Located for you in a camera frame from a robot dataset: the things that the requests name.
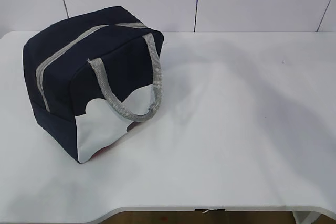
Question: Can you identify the white table leg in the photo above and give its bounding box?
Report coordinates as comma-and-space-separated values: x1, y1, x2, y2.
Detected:
292, 211, 321, 224

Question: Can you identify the navy blue lunch bag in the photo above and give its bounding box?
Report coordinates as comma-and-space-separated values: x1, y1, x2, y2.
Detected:
23, 6, 164, 163

